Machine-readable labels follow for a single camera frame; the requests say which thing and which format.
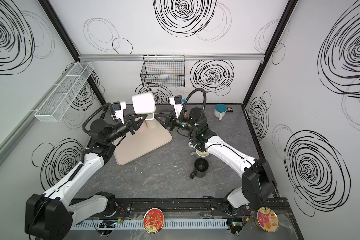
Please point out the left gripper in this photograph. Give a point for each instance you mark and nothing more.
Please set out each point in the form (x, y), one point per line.
(130, 124)

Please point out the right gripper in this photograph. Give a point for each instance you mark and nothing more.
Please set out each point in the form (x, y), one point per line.
(172, 122)

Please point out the white ribbed mug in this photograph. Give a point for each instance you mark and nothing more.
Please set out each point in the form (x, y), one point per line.
(144, 103)

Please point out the grey mug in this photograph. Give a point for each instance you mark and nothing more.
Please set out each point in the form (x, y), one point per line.
(199, 154)

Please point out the black mug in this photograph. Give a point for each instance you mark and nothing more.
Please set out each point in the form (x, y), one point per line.
(200, 168)

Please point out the cream mug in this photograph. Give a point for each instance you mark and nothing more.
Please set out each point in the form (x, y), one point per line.
(151, 122)

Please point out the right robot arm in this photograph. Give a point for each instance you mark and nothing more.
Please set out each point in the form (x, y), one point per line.
(258, 181)

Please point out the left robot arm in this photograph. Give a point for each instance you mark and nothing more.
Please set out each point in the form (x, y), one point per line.
(51, 215)

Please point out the teal lidded white mug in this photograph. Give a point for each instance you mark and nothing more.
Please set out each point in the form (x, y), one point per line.
(220, 111)

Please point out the beige tray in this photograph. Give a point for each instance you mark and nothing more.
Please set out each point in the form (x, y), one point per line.
(141, 143)

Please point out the white mesh shelf basket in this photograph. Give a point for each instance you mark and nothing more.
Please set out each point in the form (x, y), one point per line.
(64, 93)

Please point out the red round tin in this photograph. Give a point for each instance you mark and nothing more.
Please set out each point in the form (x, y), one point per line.
(153, 221)

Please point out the pink round tin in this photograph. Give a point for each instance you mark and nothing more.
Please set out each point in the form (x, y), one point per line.
(267, 220)

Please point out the black wire basket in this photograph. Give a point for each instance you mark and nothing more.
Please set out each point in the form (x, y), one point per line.
(165, 73)

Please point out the aluminium wall rail rear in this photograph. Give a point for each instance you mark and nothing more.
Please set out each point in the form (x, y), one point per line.
(172, 57)

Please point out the aluminium wall rail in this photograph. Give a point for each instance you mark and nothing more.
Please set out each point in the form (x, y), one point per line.
(172, 57)
(21, 129)

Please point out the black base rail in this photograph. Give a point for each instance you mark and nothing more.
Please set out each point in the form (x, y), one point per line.
(211, 205)

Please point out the black corner frame post left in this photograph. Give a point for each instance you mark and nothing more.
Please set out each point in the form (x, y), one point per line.
(54, 19)

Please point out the black corner frame post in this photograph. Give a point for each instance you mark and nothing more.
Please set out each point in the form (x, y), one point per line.
(291, 4)
(54, 19)

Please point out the aluminium wall rail left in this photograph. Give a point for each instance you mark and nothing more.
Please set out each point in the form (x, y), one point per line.
(21, 129)

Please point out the black corner frame post right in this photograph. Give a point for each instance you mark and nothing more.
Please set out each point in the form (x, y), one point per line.
(291, 4)

